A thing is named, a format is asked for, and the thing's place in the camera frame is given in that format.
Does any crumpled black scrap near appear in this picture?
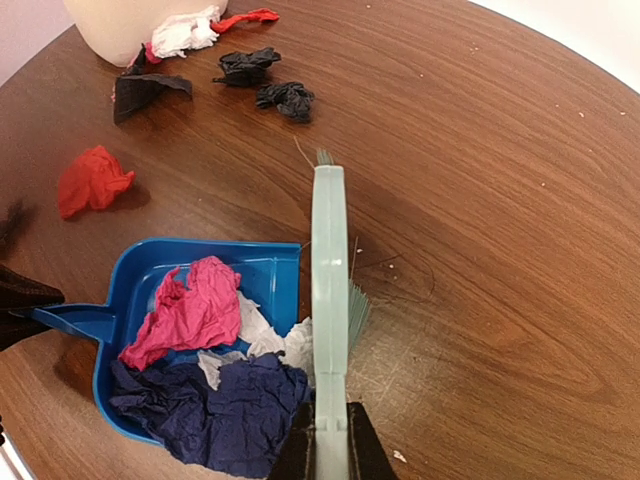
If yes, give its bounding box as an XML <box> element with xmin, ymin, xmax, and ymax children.
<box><xmin>255</xmin><ymin>82</ymin><xmax>315</xmax><ymax>124</ymax></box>

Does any red white scrap near bin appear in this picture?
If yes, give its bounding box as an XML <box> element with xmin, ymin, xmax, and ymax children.
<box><xmin>141</xmin><ymin>6</ymin><xmax>280</xmax><ymax>64</ymax></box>

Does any black scrap strip back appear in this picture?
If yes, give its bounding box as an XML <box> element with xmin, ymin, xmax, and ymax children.
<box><xmin>112</xmin><ymin>44</ymin><xmax>193</xmax><ymax>125</ymax></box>

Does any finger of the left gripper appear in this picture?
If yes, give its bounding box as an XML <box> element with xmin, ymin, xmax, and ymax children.
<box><xmin>0</xmin><ymin>319</ymin><xmax>48</xmax><ymax>351</ymax></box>
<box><xmin>0</xmin><ymin>265</ymin><xmax>65</xmax><ymax>312</ymax></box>

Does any beige plastic waste bin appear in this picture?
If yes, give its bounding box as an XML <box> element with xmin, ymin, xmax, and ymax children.
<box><xmin>64</xmin><ymin>0</ymin><xmax>228</xmax><ymax>67</ymax></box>

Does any mint green hand brush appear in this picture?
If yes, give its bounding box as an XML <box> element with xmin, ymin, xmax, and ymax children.
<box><xmin>310</xmin><ymin>148</ymin><xmax>355</xmax><ymax>479</ymax></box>

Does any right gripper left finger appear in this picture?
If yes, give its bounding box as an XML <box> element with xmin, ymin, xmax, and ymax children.
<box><xmin>267</xmin><ymin>402</ymin><xmax>316</xmax><ymax>480</ymax></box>

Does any crumpled black scrap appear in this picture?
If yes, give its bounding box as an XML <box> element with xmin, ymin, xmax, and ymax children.
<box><xmin>255</xmin><ymin>82</ymin><xmax>315</xmax><ymax>124</ymax></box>
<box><xmin>212</xmin><ymin>47</ymin><xmax>282</xmax><ymax>88</ymax></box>

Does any pink scrap centre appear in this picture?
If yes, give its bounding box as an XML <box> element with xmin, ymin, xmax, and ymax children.
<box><xmin>119</xmin><ymin>256</ymin><xmax>242</xmax><ymax>371</ymax></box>

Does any crumpled black scrap far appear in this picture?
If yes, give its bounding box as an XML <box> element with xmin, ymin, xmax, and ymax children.
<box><xmin>212</xmin><ymin>47</ymin><xmax>282</xmax><ymax>88</ymax></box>

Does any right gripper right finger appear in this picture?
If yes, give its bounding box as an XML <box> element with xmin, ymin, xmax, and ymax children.
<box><xmin>347</xmin><ymin>402</ymin><xmax>398</xmax><ymax>480</ymax></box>

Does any white scrap centre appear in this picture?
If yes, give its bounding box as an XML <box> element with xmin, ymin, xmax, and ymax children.
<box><xmin>198</xmin><ymin>290</ymin><xmax>315</xmax><ymax>390</ymax></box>

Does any navy scrap front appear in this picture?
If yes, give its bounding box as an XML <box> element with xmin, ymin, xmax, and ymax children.
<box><xmin>109</xmin><ymin>353</ymin><xmax>313</xmax><ymax>479</ymax></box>

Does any red paper scrap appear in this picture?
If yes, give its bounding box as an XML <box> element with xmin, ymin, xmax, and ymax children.
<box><xmin>57</xmin><ymin>145</ymin><xmax>136</xmax><ymax>220</ymax></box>

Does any blue plastic dustpan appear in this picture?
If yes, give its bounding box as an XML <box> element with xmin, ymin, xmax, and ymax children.
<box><xmin>26</xmin><ymin>238</ymin><xmax>301</xmax><ymax>443</ymax></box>

